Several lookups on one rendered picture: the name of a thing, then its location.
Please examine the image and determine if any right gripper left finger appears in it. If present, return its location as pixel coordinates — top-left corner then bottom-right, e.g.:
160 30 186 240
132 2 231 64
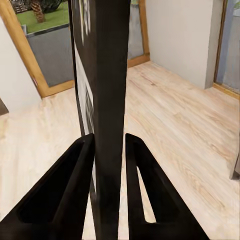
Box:
0 133 95 240

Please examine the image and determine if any poster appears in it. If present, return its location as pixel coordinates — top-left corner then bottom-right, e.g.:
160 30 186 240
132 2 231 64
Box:
68 0 131 240

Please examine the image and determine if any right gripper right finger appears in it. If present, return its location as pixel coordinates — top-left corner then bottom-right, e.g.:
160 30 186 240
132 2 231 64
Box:
125 133 210 240

